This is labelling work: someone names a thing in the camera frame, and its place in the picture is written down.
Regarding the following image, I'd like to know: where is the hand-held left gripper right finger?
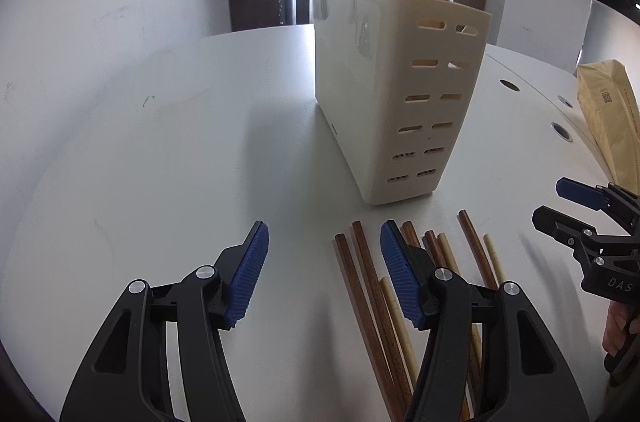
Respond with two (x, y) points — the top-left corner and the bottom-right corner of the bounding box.
(380, 218), (591, 422)

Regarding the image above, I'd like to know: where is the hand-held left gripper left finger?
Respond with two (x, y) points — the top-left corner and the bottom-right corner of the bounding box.
(60, 221), (271, 422)

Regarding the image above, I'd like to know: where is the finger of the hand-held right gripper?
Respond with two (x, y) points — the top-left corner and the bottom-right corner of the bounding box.
(556, 177), (640, 233)
(532, 205), (603, 273)

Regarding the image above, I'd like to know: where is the bunch of wooden chopsticks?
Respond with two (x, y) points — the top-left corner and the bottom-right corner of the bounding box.
(333, 209), (508, 422)

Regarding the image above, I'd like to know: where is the cream plastic utensil holder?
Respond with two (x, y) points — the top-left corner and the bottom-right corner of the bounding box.
(312, 0), (493, 206)

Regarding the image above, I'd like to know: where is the person's right hand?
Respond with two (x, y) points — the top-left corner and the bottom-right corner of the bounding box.
(602, 302), (634, 357)

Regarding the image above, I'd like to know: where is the brown paper bag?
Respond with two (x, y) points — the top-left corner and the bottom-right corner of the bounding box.
(575, 60), (640, 198)

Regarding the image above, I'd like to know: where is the grey ringed cable grommet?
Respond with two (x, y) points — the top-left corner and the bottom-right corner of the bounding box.
(550, 121), (576, 143)

